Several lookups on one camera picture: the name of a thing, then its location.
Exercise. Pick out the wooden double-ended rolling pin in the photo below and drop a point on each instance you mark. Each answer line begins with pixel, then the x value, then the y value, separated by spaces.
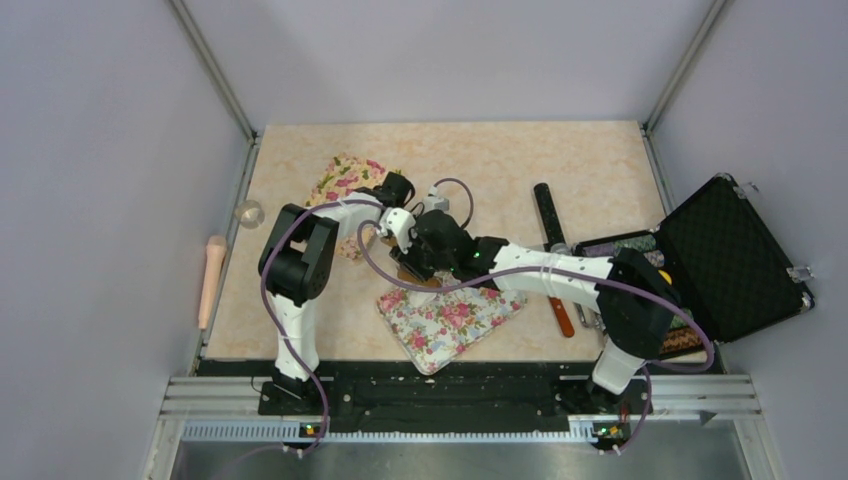
pixel 422 276

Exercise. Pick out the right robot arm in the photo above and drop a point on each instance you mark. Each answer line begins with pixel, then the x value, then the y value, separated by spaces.
pixel 570 285

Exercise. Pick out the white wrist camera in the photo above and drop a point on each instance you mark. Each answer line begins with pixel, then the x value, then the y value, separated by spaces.
pixel 397 223
pixel 433 201

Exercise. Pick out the open black poker chip case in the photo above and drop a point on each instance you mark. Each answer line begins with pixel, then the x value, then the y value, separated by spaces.
pixel 713 257

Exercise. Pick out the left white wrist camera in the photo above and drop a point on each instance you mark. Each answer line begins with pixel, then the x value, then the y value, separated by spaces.
pixel 433 201

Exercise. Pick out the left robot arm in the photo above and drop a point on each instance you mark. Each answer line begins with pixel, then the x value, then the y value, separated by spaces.
pixel 295 268

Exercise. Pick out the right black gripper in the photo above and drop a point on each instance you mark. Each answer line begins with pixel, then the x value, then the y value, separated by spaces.
pixel 408 259

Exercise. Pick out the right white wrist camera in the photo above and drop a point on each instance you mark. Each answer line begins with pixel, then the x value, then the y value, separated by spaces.
pixel 397 223

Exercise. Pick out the grey round knob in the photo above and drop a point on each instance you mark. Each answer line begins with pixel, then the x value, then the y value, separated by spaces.
pixel 560 248

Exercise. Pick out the black ridged rolling stick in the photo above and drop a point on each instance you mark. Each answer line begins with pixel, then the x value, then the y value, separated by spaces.
pixel 548 215

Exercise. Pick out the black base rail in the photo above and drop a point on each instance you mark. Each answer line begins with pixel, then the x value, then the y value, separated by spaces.
pixel 390 402

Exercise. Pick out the metal scraper with red handle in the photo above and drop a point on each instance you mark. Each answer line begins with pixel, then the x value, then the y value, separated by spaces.
pixel 562 318

